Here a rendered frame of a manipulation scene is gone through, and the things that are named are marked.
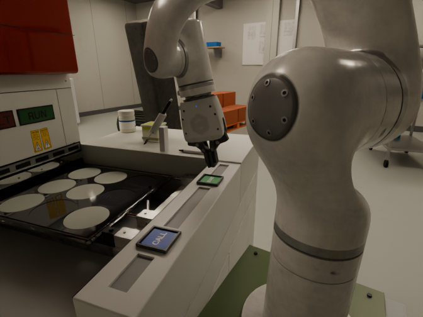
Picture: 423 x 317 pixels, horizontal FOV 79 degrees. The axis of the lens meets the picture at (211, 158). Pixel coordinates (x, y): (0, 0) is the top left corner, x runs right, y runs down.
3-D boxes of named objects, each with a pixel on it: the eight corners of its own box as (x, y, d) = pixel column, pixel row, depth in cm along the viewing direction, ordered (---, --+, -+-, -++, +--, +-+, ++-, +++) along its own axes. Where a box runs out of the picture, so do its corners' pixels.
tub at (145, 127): (141, 141, 102) (140, 124, 99) (152, 136, 108) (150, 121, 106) (158, 143, 99) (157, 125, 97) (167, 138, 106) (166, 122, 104)
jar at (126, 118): (116, 132, 116) (114, 111, 113) (126, 129, 122) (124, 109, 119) (129, 133, 114) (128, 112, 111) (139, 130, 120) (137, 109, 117)
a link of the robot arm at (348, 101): (382, 240, 35) (433, 52, 28) (292, 299, 25) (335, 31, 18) (307, 204, 45) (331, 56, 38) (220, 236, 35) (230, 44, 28)
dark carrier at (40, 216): (-20, 212, 65) (-22, 209, 65) (84, 166, 96) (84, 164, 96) (88, 239, 54) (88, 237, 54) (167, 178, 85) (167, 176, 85)
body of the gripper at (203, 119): (171, 98, 59) (182, 144, 62) (212, 90, 56) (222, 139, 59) (185, 95, 66) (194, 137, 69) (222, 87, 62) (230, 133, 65)
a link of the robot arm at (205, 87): (170, 88, 58) (173, 102, 59) (206, 80, 55) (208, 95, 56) (186, 86, 66) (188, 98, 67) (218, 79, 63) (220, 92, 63)
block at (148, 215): (136, 226, 62) (135, 215, 61) (145, 218, 65) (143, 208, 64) (167, 232, 59) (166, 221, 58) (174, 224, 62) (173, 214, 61)
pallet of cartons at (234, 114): (191, 129, 554) (190, 95, 530) (219, 120, 659) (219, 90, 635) (228, 134, 513) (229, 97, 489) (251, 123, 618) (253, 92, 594)
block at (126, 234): (114, 246, 55) (112, 234, 54) (124, 237, 58) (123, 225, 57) (147, 255, 52) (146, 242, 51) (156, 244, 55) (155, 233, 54)
